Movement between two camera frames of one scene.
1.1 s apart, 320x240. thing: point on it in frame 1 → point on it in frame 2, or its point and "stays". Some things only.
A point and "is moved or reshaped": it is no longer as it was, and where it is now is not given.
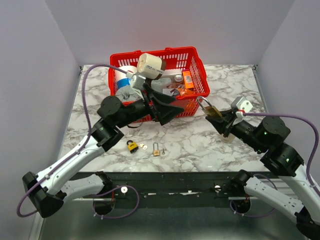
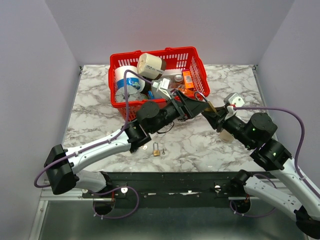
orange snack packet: x=185 y=91 stays
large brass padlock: x=211 y=110 is moved or reshaped
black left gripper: x=164 y=113 → x=188 y=108
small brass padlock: x=156 y=152 stays
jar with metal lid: x=178 y=78 stays
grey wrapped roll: x=129 y=93 stays
